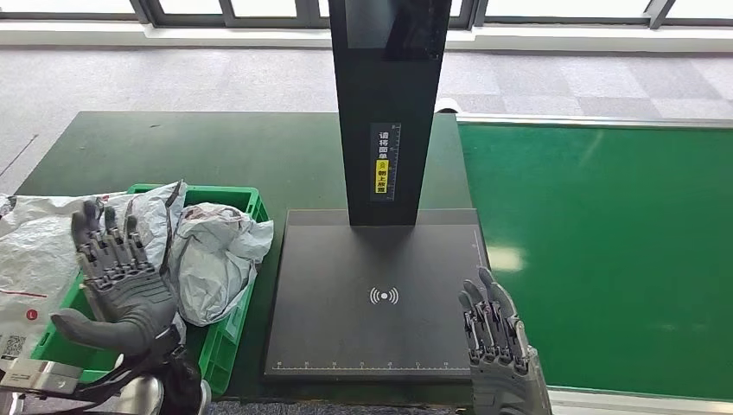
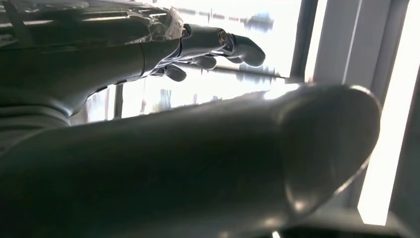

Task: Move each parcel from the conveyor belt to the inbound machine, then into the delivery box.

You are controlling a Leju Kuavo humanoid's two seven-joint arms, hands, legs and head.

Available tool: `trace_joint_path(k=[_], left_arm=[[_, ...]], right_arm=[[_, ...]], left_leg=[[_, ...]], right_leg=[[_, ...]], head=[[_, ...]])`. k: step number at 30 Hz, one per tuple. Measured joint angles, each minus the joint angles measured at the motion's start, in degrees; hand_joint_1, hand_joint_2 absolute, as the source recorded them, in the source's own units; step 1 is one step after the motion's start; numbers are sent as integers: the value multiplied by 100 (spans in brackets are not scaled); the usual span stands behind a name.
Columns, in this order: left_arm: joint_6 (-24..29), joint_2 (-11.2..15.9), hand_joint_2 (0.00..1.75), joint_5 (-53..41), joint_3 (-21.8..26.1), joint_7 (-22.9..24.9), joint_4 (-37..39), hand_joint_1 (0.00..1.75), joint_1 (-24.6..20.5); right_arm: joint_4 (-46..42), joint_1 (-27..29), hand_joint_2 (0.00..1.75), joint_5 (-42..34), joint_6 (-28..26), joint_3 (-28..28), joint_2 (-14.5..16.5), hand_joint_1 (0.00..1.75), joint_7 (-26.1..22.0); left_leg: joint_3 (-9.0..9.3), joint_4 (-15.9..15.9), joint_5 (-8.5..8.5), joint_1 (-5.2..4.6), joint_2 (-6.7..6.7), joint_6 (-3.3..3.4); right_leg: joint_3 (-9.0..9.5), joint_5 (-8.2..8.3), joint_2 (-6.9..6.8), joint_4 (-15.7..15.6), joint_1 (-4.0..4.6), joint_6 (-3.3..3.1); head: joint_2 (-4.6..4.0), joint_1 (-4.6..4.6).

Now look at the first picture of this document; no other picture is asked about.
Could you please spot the green plastic crate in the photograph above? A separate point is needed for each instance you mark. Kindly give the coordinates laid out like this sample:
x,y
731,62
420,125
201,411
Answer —
x,y
229,338

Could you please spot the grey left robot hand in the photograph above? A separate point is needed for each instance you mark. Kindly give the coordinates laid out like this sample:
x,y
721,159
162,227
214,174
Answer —
x,y
126,298

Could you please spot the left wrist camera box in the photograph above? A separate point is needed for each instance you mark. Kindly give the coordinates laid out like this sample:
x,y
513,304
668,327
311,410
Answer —
x,y
40,375

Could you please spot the white parcel bag with QR code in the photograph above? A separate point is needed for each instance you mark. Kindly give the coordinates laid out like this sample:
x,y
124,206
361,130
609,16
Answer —
x,y
34,258

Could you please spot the white round object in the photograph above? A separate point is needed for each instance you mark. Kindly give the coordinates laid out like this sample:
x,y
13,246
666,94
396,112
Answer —
x,y
445,105

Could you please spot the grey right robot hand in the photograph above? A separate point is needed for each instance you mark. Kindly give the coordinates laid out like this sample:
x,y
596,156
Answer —
x,y
504,366

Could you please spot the yellow and black label sticker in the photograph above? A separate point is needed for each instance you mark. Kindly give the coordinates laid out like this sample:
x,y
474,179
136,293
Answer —
x,y
382,176

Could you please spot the grey poly mailer parcel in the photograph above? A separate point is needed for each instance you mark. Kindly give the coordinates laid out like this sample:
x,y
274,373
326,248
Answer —
x,y
217,269

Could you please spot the black inbound scanning machine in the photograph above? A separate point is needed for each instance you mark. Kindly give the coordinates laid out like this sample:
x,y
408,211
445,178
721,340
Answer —
x,y
372,332

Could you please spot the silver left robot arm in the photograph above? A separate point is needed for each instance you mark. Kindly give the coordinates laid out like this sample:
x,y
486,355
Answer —
x,y
166,384

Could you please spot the white window sill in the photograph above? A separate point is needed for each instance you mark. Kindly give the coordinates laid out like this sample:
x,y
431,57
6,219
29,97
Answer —
x,y
114,33

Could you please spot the dark window frame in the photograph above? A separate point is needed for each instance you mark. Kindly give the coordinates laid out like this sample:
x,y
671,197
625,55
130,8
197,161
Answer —
x,y
189,16

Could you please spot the green conveyor belt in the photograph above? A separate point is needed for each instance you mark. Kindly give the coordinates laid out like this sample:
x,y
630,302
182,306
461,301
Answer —
x,y
601,229

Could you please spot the grey parcel with red animal print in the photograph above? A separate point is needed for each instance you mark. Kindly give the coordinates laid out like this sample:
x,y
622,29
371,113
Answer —
x,y
152,217

